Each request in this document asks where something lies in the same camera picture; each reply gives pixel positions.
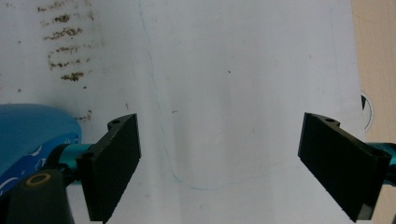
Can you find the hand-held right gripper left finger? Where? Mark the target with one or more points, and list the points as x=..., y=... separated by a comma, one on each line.
x=109, y=168

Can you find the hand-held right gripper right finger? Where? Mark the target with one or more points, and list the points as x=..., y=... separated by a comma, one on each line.
x=339, y=161

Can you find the round black-white sticker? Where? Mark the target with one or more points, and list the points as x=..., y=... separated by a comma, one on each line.
x=367, y=110

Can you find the blue round container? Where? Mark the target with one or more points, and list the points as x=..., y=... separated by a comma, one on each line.
x=28, y=137

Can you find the white paper sheet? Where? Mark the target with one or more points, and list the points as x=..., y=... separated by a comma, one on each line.
x=218, y=77

